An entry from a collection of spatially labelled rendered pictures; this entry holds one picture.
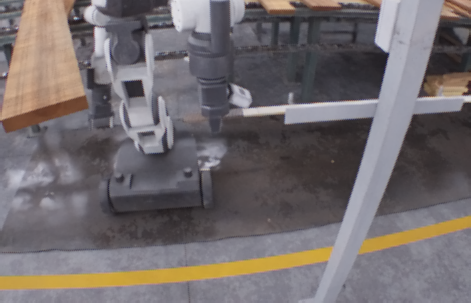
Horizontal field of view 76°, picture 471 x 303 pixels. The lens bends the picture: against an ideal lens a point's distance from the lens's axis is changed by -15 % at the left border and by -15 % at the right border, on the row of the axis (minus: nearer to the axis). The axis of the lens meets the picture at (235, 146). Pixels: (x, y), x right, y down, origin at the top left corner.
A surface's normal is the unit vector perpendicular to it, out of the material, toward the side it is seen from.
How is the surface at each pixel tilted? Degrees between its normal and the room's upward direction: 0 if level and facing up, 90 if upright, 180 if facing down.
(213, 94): 90
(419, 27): 90
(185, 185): 45
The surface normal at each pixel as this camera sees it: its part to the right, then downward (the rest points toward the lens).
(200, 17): 0.41, 0.56
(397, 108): 0.15, 0.61
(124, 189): 0.10, -0.12
